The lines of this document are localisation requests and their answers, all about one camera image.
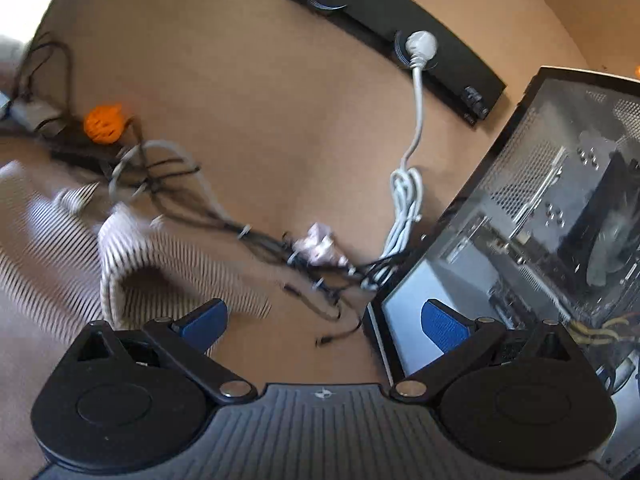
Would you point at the black power strip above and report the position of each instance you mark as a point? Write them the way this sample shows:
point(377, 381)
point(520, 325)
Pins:
point(380, 5)

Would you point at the black hub box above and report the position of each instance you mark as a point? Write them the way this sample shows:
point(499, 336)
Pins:
point(75, 146)

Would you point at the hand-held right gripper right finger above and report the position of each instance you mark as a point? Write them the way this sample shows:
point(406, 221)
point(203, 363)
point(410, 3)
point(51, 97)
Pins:
point(442, 326)

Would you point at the crumpled white paper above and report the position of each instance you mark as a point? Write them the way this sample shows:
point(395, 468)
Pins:
point(317, 247)

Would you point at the white black striped shirt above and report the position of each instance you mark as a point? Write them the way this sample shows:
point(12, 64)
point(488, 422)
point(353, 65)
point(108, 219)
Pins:
point(50, 240)

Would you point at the grey monitor stand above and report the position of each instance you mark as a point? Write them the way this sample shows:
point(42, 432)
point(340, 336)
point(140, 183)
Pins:
point(30, 112)

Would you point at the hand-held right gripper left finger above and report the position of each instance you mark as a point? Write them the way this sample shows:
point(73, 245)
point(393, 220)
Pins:
point(204, 321)

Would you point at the orange pumpkin figure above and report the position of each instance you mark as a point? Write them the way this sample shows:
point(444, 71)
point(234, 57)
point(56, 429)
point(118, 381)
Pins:
point(104, 124)

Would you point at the computer monitor at right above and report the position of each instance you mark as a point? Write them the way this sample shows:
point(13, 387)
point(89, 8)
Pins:
point(550, 200)

